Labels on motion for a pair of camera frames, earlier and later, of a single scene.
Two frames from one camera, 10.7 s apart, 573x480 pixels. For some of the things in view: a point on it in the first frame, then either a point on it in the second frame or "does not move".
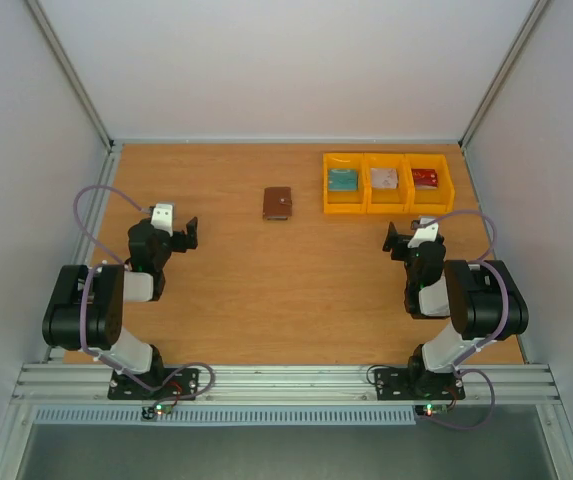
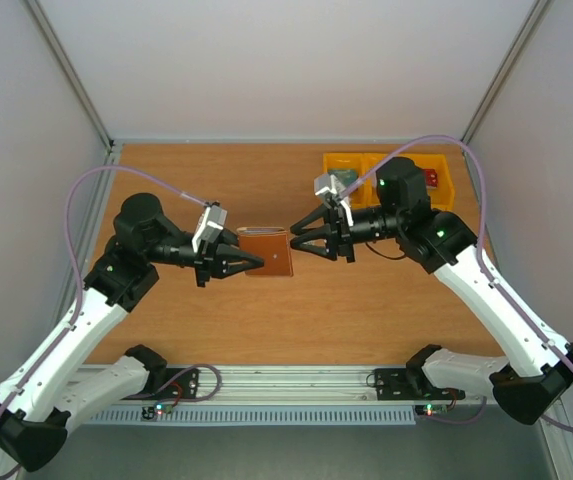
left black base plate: (182, 384) does not move
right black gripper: (401, 245) -> (341, 232)
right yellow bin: (439, 199) does not move
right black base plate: (406, 384) does not move
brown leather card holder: (277, 203) -> (272, 243)
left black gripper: (182, 244) -> (207, 259)
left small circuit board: (149, 412) does not move
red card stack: (425, 178) does not move
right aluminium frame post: (486, 108) does not move
